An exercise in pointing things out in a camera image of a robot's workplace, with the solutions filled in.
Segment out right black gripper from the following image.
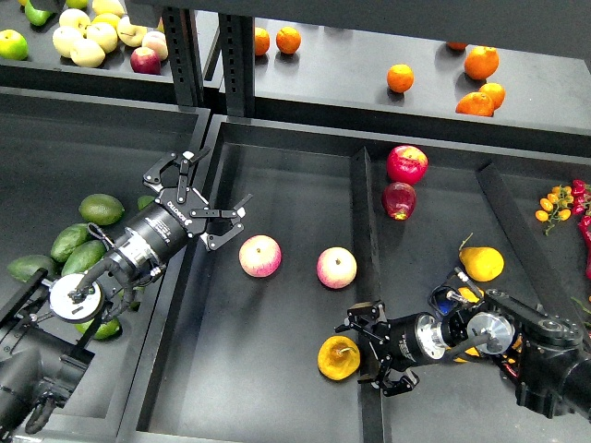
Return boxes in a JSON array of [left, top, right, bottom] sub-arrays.
[[334, 301, 446, 397]]

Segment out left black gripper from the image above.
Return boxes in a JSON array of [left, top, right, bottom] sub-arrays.
[[124, 148, 252, 263]]

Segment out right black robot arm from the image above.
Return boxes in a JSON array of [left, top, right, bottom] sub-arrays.
[[336, 269, 590, 418]]

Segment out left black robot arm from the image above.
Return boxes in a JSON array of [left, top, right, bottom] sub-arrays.
[[1, 148, 246, 441]]

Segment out yellow pear with stem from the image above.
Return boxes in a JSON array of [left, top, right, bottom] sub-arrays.
[[458, 233, 505, 282]]

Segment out pale yellow pear right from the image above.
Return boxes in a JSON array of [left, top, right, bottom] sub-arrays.
[[116, 16, 148, 48]]

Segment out pale yellow pear front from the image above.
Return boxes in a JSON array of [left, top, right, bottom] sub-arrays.
[[70, 39, 106, 67]]

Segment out pale yellow pear centre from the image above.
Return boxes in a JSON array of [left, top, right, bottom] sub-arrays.
[[86, 22, 118, 54]]

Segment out pale yellow pear left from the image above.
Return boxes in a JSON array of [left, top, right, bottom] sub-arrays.
[[52, 26, 83, 58]]

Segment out pink apple left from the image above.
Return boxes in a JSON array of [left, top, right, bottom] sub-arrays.
[[238, 234, 282, 278]]

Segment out pink apple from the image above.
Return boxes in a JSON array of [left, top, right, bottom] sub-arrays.
[[316, 246, 357, 290], [238, 234, 282, 278]]

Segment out pink apple right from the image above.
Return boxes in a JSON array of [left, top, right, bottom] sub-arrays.
[[316, 246, 357, 290]]

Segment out dark red apple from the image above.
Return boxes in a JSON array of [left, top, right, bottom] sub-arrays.
[[381, 182, 416, 221]]

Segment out red apple on shelf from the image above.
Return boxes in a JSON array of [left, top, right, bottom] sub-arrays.
[[130, 46, 161, 75]]

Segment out pink peach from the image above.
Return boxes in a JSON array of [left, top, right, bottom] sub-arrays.
[[141, 30, 169, 62]]

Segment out bright red apple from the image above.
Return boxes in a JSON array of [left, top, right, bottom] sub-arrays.
[[386, 145, 428, 185]]

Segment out orange left shelf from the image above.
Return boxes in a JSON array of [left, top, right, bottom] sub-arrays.
[[275, 26, 302, 55]]

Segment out orange shelf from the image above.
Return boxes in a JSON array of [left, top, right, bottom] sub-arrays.
[[275, 26, 302, 55], [386, 64, 415, 93]]

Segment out yellow lemon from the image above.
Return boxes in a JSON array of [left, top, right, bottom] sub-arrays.
[[91, 12, 121, 30]]

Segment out orange cherry tomato cluster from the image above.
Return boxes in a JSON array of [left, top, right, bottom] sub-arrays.
[[535, 186, 573, 236]]

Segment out green apple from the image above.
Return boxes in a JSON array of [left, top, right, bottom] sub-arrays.
[[0, 29, 29, 61]]

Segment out red chili pepper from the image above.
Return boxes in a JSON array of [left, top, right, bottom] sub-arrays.
[[577, 215, 591, 279]]

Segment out orange centre shelf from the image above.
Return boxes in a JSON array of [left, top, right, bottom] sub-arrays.
[[386, 64, 415, 93]]

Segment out red cherry tomato cluster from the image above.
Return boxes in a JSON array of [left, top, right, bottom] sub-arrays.
[[571, 179, 591, 215]]

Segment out orange front right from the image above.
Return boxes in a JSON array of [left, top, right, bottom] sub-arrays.
[[455, 91, 495, 117]]

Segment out orange right small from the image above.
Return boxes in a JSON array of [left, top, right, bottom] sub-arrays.
[[478, 82, 506, 110]]

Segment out black shelf post left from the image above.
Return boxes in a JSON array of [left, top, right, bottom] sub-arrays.
[[162, 6, 204, 107]]

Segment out black shelf post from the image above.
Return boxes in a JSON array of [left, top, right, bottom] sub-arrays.
[[162, 6, 204, 107], [218, 13, 255, 117]]

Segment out black shelf post right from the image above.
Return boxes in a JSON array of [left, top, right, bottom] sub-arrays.
[[218, 13, 255, 117]]

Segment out orange behind post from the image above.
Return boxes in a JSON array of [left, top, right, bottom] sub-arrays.
[[254, 27, 271, 56]]

